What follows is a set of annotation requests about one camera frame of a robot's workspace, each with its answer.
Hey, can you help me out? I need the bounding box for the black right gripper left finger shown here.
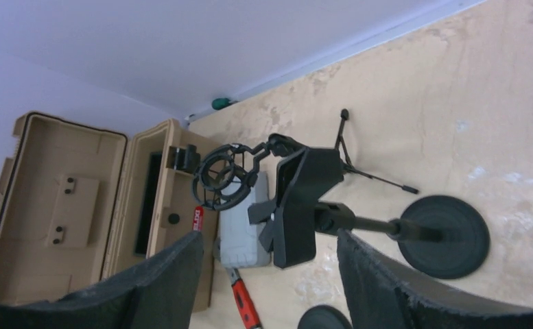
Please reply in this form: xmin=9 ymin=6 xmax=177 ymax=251
xmin=0 ymin=231 xmax=204 ymax=328

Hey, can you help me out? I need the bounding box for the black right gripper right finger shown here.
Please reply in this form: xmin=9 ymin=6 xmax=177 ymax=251
xmin=337 ymin=230 xmax=533 ymax=328

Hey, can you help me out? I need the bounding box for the black tripod microphone stand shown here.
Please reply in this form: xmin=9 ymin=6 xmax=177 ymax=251
xmin=191 ymin=108 xmax=419 ymax=211

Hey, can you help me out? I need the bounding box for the black tray in case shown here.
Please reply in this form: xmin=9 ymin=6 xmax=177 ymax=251
xmin=134 ymin=152 xmax=162 ymax=257

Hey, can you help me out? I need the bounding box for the red adjustable wrench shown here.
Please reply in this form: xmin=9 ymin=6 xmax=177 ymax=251
xmin=225 ymin=268 xmax=263 ymax=329

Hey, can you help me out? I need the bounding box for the tan plastic tool case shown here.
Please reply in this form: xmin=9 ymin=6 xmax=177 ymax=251
xmin=0 ymin=112 xmax=218 ymax=312

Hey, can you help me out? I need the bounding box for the black round-base shock-mount stand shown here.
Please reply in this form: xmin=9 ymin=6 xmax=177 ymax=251
xmin=297 ymin=304 xmax=353 ymax=329

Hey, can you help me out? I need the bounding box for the green screwdriver handle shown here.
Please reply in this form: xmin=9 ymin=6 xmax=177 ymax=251
xmin=211 ymin=97 xmax=237 ymax=111

